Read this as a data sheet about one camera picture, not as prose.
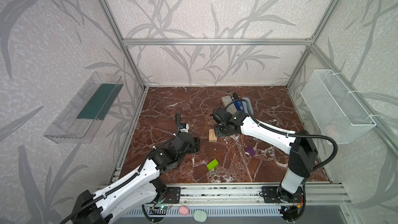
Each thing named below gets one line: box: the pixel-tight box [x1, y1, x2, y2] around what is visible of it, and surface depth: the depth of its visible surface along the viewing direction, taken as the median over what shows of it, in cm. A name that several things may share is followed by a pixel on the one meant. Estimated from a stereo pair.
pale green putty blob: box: [193, 210, 208, 223], surface depth 68 cm
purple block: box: [245, 146, 256, 157], surface depth 90 cm
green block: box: [206, 158, 220, 172], surface depth 84 cm
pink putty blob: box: [178, 205, 190, 216], surface depth 69 cm
